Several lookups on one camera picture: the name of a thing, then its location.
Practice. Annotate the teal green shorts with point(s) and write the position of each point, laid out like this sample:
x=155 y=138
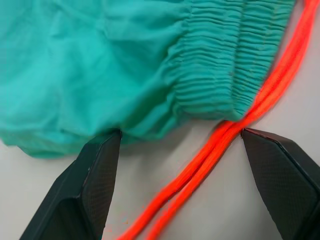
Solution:
x=105 y=70

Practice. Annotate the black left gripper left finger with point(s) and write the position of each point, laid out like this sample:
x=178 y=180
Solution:
x=85 y=190

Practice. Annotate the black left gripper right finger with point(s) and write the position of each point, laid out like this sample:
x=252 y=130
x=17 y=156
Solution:
x=282 y=180

